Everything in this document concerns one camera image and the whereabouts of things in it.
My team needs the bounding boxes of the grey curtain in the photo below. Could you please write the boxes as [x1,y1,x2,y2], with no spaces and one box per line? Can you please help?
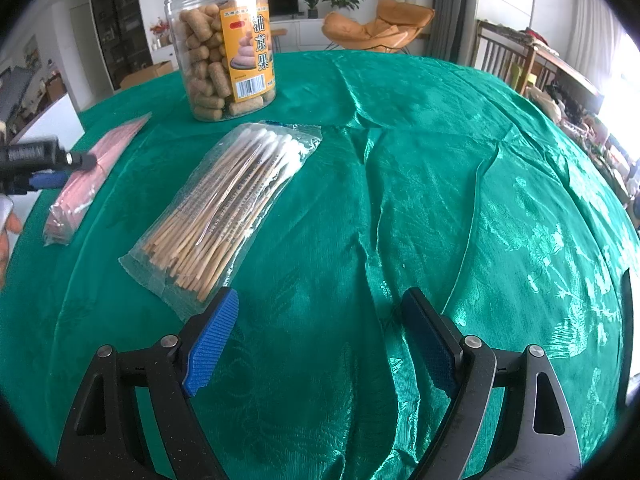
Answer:
[425,0,481,66]

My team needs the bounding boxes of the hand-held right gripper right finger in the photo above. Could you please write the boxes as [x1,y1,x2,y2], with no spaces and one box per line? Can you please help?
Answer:
[401,287,583,480]

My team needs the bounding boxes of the white sheer curtain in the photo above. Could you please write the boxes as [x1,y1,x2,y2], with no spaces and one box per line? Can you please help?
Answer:
[567,0,628,96]

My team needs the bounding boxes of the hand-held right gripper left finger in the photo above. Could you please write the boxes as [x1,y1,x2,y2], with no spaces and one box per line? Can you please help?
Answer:
[55,287,240,480]

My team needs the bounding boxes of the green satin tablecloth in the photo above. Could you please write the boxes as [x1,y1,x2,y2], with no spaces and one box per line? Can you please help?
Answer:
[0,50,640,480]

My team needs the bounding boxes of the pile of household clutter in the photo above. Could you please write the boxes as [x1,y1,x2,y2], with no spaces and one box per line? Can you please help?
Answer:
[525,85,640,221]

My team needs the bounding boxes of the orange lounge chair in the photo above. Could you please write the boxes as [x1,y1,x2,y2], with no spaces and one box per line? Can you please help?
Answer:
[321,0,436,55]

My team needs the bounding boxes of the cotton swab pack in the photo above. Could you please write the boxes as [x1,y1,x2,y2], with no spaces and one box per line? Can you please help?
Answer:
[118,120,323,322]

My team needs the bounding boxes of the person's left hand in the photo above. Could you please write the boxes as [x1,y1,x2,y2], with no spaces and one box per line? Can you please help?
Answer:
[0,195,23,288]

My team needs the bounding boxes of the dark glass display cabinet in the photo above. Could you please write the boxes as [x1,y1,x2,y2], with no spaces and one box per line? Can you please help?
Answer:
[87,0,153,91]

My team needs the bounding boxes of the clear plastic snack jar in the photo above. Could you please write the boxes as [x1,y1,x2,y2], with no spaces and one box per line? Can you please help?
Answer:
[164,0,277,122]

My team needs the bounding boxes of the pink cloth pack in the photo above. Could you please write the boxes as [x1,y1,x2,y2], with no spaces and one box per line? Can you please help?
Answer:
[42,112,153,247]

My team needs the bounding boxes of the dark wooden slatted bench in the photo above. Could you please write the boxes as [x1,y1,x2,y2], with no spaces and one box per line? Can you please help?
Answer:
[472,19,603,111]

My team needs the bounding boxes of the white board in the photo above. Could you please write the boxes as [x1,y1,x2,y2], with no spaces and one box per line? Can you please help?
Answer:
[12,91,86,153]

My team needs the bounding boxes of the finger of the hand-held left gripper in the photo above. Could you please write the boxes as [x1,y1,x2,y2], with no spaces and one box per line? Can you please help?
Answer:
[10,170,70,193]
[0,136,98,177]

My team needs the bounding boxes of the cardboard box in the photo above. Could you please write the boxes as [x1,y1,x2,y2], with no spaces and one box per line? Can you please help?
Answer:
[120,60,175,90]

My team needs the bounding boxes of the red flower bouquet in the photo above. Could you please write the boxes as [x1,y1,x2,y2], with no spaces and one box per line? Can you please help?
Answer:
[150,17,171,50]

